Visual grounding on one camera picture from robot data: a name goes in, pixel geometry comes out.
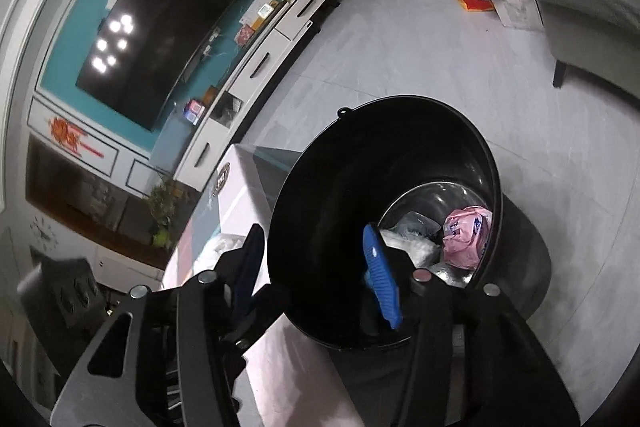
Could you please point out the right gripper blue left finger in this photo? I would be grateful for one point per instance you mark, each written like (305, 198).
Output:
(239, 273)

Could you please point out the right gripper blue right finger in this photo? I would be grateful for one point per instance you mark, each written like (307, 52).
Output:
(380, 276)

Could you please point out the pink plastic wrapper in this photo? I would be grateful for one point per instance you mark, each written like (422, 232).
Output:
(465, 235)

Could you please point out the black round trash bin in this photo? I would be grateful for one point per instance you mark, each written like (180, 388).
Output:
(384, 164)

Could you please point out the potted plant by doorway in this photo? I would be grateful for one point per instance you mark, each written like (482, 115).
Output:
(170, 205)

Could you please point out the pastel striped table cloth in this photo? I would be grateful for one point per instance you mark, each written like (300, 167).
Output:
(289, 379)

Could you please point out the white tv cabinet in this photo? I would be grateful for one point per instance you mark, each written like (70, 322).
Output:
(221, 125)

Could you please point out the large black television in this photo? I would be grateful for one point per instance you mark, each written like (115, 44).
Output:
(143, 50)

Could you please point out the wall clock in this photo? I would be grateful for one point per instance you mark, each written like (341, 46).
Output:
(43, 235)

